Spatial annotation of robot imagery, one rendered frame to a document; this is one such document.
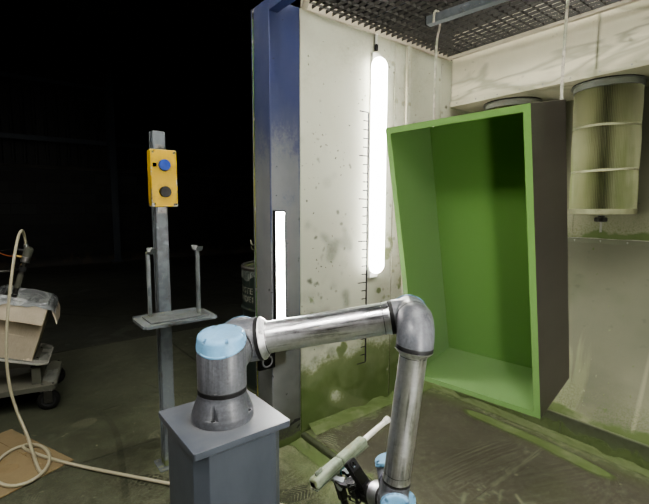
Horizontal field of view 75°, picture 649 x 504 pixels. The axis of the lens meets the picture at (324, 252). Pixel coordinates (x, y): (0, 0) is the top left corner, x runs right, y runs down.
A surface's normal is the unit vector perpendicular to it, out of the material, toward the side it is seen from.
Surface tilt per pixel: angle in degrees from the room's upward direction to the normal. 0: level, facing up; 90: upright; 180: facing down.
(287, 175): 90
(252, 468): 90
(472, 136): 102
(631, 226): 90
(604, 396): 57
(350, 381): 90
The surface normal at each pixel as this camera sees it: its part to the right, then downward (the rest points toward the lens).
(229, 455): 0.62, 0.08
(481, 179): -0.70, 0.27
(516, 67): -0.79, 0.06
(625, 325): -0.66, -0.49
